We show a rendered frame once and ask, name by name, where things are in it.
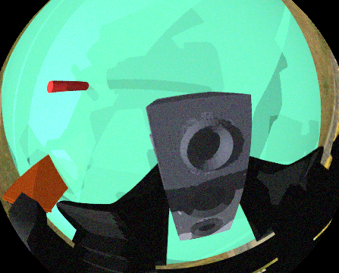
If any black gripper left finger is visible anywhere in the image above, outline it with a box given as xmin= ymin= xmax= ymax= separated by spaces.
xmin=56 ymin=164 xmax=170 ymax=266

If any dark red peg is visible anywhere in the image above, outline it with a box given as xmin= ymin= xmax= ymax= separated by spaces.
xmin=47 ymin=80 xmax=89 ymax=93

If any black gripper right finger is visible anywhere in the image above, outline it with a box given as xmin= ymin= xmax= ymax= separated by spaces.
xmin=240 ymin=146 xmax=324 ymax=242

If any grey plate with holes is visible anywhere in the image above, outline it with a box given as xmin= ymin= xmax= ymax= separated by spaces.
xmin=146 ymin=91 xmax=252 ymax=240

